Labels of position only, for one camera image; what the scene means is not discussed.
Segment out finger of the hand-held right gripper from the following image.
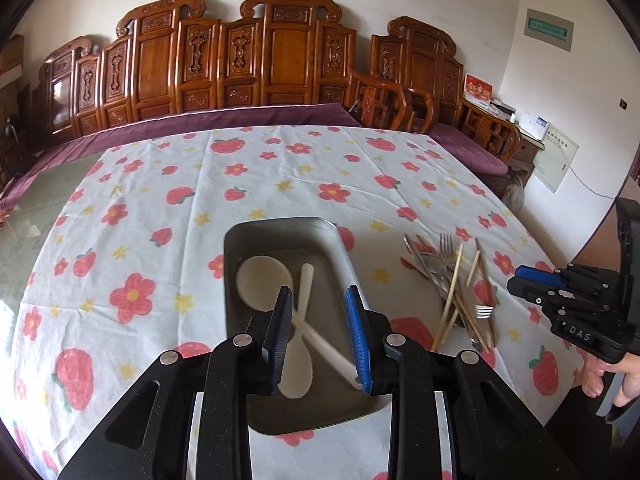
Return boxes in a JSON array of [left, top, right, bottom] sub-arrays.
[[515, 264, 621, 297], [506, 279, 626, 318]]

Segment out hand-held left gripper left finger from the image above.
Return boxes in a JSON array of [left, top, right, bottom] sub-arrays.
[[57, 286, 293, 480]]

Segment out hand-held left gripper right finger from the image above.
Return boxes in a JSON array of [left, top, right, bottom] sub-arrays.
[[346, 285, 583, 480]]

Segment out pile of forks and chopsticks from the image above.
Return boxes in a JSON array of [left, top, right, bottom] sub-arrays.
[[404, 234, 495, 320]]

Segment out rectangular metal tray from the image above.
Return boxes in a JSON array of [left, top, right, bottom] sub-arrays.
[[222, 216, 396, 436]]

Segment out person's right hand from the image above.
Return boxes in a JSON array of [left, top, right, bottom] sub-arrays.
[[581, 354, 640, 408]]

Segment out white plastic spoon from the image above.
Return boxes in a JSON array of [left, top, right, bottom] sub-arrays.
[[277, 263, 317, 400]]

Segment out white round rice paddle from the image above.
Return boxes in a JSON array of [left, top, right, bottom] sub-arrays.
[[236, 256, 361, 390]]

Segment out brown wooden board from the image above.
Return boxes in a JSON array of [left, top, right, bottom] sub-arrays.
[[575, 195, 622, 273]]

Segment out person's dark trouser leg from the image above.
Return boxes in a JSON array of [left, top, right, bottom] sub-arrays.
[[542, 395, 626, 480]]

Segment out floral strawberry tablecloth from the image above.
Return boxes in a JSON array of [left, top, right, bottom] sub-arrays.
[[10, 125, 596, 480]]

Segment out short purple seat cushion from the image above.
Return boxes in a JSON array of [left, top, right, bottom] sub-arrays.
[[430, 122, 511, 178]]

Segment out white box with blue label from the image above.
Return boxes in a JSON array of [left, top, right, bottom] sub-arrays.
[[517, 112, 549, 142]]

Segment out red desk calendar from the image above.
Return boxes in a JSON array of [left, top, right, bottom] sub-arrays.
[[462, 74, 493, 106]]

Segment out carved wooden armchair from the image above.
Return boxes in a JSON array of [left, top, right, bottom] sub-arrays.
[[372, 16, 521, 166]]

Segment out carved wooden bench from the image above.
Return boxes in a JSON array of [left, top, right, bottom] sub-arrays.
[[32, 0, 401, 146]]

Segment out cardboard box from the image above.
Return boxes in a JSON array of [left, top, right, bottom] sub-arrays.
[[0, 34, 25, 72]]

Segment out thin wall cable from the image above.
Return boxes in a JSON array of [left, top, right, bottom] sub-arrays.
[[570, 170, 621, 200]]

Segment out white wall distribution box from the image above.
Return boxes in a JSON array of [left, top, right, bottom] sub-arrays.
[[532, 132, 580, 193]]

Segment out grey wall panel green label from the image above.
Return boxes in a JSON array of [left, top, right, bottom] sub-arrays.
[[524, 8, 575, 52]]

